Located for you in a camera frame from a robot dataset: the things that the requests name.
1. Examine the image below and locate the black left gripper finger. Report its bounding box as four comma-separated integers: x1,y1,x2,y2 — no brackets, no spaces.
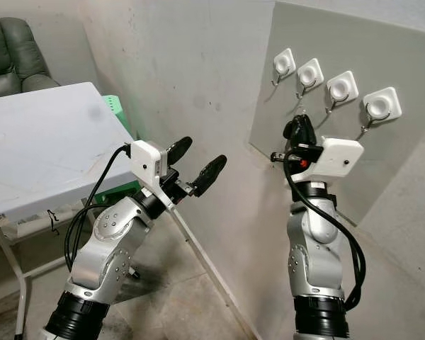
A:
194,154,229,198
167,136,193,166

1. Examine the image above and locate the green plastic stool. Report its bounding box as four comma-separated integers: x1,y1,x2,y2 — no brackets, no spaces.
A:
81,94,144,210

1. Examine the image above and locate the white folding table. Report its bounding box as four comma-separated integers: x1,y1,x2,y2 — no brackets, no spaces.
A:
0,81,143,340

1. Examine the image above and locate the dark green leather sofa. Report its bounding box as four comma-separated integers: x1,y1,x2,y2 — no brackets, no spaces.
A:
0,16,62,99

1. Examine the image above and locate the white square wall hook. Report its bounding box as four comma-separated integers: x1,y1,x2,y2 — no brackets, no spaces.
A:
325,70,360,113
295,58,325,99
271,47,298,88
356,86,403,140

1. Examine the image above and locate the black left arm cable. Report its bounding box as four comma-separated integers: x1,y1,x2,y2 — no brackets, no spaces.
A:
64,144,135,273

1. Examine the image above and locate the grey wall board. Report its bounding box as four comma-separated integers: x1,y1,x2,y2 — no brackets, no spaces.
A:
249,0,425,229

